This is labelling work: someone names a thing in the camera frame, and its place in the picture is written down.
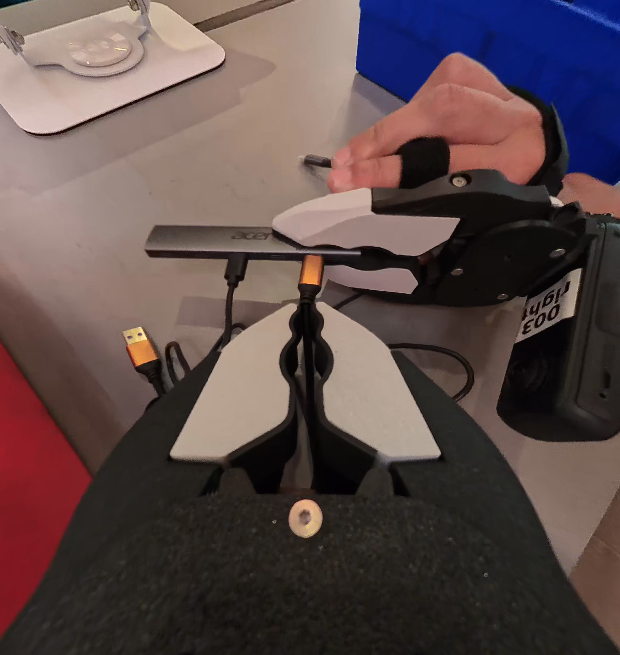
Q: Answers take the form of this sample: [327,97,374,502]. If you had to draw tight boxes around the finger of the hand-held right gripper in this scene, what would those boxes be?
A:
[271,188,462,257]
[325,266,420,296]

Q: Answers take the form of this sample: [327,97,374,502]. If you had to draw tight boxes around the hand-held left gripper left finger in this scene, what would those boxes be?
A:
[169,302,301,464]

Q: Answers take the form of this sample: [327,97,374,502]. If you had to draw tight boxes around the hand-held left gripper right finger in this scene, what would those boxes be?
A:
[314,301,442,466]

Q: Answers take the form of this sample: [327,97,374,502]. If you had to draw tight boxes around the black cable orange plugs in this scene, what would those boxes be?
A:
[122,255,325,492]

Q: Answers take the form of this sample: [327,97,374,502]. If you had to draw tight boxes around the thin black usb cable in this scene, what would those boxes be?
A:
[164,253,475,405]

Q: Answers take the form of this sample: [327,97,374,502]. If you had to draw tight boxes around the grey usb hub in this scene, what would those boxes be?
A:
[145,224,362,259]

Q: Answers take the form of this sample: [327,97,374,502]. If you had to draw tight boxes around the blue plastic bin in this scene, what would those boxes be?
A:
[356,0,620,187]

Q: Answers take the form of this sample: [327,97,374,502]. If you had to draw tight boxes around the red plastic bin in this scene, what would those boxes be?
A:
[0,317,93,635]

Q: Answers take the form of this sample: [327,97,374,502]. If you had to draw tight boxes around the person's right forearm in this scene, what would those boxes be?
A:
[558,171,620,232]

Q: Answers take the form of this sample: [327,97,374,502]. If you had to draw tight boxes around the person's right hand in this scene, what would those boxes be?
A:
[327,53,546,195]

